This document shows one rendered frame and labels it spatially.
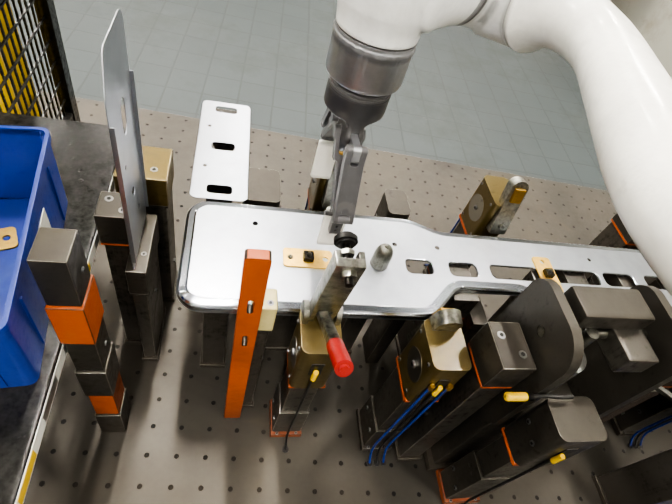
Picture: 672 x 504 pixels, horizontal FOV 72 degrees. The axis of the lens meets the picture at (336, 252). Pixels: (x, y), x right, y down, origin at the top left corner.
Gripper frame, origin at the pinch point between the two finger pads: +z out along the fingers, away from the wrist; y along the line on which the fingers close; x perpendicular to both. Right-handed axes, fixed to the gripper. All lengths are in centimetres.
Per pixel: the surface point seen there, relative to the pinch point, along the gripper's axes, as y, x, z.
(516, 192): 12.6, -39.6, 4.8
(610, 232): 18, -76, 19
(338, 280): -17.0, 0.7, -4.4
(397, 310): -9.7, -14.1, 13.1
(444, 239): 6.9, -26.9, 13.5
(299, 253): 0.7, 1.5, 13.2
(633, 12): 371, -344, 79
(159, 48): 233, 61, 114
